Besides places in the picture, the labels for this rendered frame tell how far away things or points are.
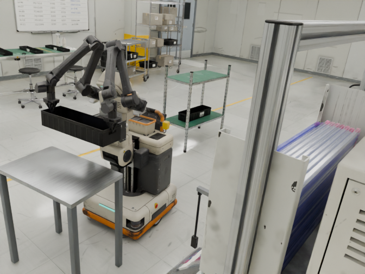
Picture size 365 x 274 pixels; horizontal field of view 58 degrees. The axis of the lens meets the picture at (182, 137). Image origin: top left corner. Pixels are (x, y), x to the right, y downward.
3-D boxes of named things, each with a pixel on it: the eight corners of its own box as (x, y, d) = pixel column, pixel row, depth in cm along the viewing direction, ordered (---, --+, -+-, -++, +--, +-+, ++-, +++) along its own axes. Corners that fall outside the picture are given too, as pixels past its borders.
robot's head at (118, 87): (113, 80, 256) (104, 67, 244) (134, 85, 247) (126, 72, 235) (104, 94, 252) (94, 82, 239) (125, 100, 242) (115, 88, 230)
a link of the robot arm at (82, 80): (111, 44, 231) (104, 37, 236) (94, 40, 221) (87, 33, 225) (88, 96, 250) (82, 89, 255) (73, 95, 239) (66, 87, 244)
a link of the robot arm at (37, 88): (57, 80, 222) (51, 73, 227) (40, 81, 215) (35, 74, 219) (55, 94, 229) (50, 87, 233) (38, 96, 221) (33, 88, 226)
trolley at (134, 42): (107, 84, 739) (106, 38, 700) (130, 78, 815) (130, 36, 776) (126, 88, 719) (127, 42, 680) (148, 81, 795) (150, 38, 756)
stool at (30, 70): (13, 104, 571) (8, 68, 547) (41, 99, 608) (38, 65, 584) (27, 111, 543) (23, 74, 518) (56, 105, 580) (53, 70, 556)
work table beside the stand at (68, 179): (59, 229, 283) (51, 145, 252) (122, 264, 252) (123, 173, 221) (11, 261, 247) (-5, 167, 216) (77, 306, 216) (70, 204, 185)
